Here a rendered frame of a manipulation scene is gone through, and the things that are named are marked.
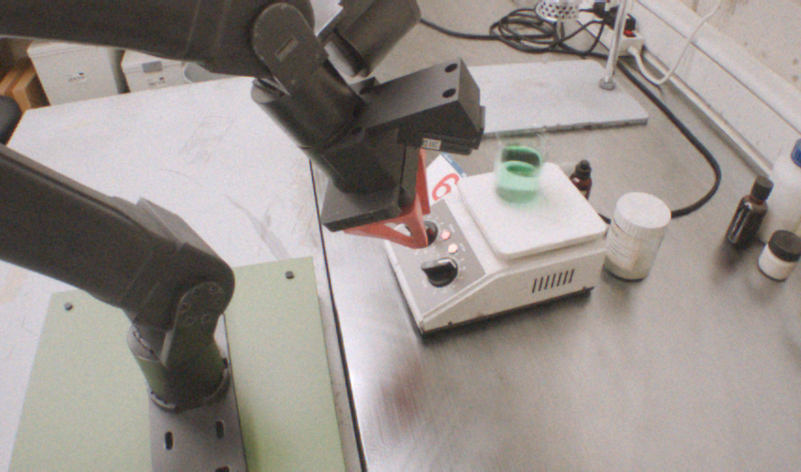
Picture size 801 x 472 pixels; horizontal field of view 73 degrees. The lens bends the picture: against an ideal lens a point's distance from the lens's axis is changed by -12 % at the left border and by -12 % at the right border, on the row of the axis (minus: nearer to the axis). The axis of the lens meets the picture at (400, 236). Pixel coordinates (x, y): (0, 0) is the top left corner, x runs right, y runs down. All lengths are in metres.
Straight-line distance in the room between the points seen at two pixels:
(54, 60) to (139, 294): 2.41
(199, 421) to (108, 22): 0.30
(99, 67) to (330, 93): 2.36
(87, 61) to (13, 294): 2.03
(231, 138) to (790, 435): 0.78
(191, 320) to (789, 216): 0.66
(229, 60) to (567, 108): 0.68
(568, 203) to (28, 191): 0.48
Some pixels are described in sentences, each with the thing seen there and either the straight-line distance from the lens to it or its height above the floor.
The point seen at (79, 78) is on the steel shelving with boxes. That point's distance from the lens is 2.78.
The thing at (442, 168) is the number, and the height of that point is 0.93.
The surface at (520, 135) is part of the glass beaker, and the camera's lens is 0.61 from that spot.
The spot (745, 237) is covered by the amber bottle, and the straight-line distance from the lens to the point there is 0.79.
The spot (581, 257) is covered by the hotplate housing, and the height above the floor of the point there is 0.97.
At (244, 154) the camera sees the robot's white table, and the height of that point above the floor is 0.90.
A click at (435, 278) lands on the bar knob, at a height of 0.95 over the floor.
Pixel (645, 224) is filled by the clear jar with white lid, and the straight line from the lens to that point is 0.64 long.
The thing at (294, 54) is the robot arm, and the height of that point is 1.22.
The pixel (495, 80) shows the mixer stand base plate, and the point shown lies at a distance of 1.00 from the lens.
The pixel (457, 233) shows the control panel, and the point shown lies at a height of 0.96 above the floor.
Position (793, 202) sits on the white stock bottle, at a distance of 0.78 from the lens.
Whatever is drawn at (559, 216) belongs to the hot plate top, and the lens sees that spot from 0.61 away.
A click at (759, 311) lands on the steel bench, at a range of 0.73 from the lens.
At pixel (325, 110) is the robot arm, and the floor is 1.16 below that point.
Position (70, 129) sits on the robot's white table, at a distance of 1.04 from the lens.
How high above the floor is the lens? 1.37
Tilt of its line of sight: 43 degrees down
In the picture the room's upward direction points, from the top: straight up
